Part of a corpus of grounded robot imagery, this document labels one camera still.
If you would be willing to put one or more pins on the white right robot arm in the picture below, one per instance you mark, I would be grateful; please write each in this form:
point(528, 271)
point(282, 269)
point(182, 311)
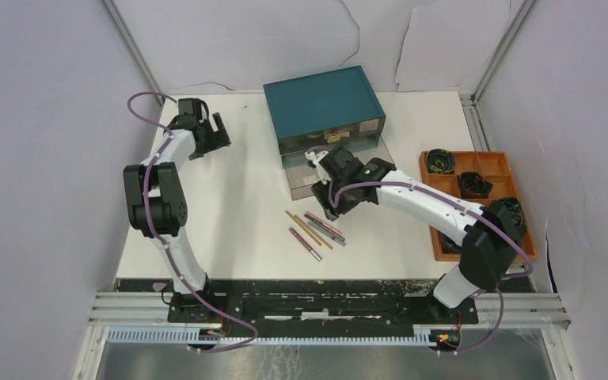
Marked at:
point(487, 236)

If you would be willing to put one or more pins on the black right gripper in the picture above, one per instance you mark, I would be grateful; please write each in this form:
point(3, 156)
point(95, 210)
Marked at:
point(321, 189)

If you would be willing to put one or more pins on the gold pencil left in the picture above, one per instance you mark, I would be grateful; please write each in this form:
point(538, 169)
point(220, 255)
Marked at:
point(302, 229)

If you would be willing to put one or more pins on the rolled dark tie bottom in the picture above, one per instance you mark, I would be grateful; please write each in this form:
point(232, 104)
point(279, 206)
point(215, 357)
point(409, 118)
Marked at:
point(448, 245)

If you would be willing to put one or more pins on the rolled dark tie middle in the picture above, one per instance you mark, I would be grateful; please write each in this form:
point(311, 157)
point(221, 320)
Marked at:
point(473, 186)

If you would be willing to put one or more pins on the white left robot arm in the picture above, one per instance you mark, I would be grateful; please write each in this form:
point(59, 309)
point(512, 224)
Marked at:
point(156, 204)

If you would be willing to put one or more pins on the rolled dark tie top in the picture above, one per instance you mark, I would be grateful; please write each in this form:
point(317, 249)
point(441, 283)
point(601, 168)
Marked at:
point(440, 161)

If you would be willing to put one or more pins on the clear acrylic drawer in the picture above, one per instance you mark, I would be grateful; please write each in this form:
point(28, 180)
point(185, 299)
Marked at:
point(305, 140)
point(301, 177)

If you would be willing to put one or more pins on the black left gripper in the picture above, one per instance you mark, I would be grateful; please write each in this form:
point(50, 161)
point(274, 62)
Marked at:
point(218, 140)

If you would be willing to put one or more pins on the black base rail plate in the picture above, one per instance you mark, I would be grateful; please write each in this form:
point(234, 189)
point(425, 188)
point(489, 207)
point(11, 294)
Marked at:
point(304, 309)

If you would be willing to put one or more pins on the orange compartment tray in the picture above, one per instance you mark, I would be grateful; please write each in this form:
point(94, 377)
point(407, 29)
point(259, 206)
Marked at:
point(493, 167)

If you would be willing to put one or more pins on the rolled dark tie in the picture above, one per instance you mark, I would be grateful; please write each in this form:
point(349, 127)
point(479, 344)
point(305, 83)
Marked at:
point(473, 186)
point(448, 245)
point(440, 161)
point(516, 211)

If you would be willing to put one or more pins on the aluminium frame rail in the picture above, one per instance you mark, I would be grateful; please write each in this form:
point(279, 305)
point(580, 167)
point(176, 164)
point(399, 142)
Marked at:
point(124, 33)

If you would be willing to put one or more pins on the gold pencil right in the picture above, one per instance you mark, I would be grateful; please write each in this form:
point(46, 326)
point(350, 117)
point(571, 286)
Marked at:
point(323, 241)

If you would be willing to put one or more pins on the grey makeup pencil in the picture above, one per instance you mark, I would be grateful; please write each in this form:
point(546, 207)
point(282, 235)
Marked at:
point(337, 239)

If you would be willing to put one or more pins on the rolled dark tie right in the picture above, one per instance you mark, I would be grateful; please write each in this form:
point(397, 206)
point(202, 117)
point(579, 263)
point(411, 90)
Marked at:
point(516, 211)

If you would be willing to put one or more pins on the red silver lip pencil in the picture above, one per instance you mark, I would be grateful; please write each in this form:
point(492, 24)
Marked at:
point(302, 241)

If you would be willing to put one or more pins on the teal drawer organizer box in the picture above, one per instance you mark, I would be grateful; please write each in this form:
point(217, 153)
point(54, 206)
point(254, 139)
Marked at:
point(320, 101)

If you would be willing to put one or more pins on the gold pencil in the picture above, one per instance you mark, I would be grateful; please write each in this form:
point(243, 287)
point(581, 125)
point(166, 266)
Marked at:
point(302, 229)
point(323, 241)

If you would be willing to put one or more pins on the pink makeup pencil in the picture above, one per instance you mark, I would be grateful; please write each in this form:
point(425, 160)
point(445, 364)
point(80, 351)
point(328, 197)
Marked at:
point(325, 225)

